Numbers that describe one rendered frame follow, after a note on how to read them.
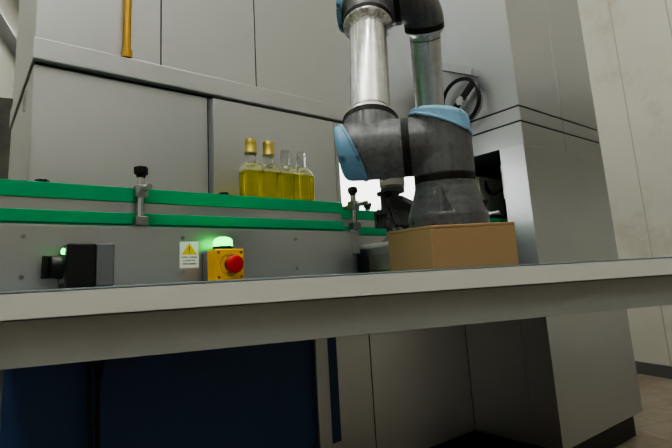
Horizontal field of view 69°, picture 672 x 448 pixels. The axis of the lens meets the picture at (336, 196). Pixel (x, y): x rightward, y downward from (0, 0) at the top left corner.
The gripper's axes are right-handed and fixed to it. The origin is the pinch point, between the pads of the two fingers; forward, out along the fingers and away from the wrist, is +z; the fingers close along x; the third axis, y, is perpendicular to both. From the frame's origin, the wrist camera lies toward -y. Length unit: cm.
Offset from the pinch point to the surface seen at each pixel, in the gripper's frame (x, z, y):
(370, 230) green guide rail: -4.3, -9.4, 18.1
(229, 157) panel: 38, -33, 34
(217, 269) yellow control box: 57, 3, -1
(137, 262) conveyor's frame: 72, 0, 6
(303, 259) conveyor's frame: 30.1, 0.3, 6.4
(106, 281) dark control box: 80, 4, -2
